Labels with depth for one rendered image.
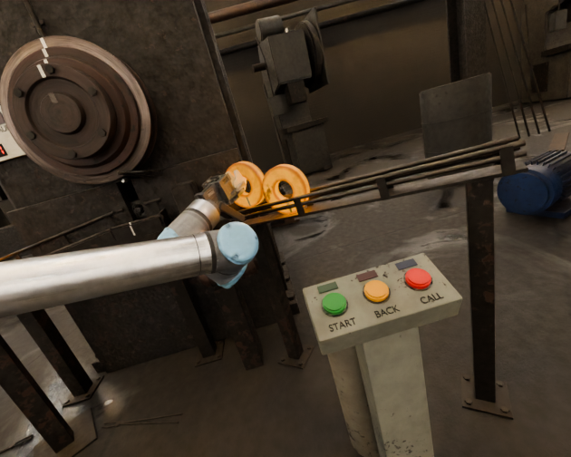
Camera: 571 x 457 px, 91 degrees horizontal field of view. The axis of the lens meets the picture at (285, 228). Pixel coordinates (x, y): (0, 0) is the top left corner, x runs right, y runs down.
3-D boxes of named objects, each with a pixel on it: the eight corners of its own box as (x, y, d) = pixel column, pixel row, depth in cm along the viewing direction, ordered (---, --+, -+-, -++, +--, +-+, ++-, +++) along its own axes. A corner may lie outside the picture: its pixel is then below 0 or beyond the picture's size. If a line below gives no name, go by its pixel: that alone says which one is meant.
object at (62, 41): (59, 195, 109) (-15, 62, 93) (176, 162, 110) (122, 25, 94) (47, 199, 103) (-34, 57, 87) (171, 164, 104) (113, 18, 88)
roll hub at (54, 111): (52, 168, 96) (4, 80, 87) (131, 146, 97) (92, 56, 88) (41, 170, 91) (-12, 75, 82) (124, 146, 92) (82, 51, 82)
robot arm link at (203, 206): (217, 232, 76) (193, 234, 81) (227, 221, 79) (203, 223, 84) (200, 206, 71) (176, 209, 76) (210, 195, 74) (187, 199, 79)
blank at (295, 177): (259, 171, 91) (254, 174, 88) (299, 156, 82) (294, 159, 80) (277, 215, 95) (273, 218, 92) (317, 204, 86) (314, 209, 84)
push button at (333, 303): (320, 301, 50) (319, 295, 49) (342, 295, 50) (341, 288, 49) (327, 320, 47) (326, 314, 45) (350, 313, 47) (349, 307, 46)
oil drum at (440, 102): (414, 178, 317) (406, 93, 288) (464, 163, 318) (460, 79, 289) (450, 187, 261) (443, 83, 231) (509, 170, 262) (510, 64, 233)
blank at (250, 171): (223, 168, 98) (217, 170, 95) (256, 154, 89) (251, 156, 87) (240, 209, 102) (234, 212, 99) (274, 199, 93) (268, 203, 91)
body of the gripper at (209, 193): (229, 170, 82) (207, 194, 74) (243, 195, 87) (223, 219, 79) (211, 175, 86) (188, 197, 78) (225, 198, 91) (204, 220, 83)
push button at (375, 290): (360, 289, 50) (360, 283, 49) (382, 283, 50) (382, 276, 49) (370, 307, 47) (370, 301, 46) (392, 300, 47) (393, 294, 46)
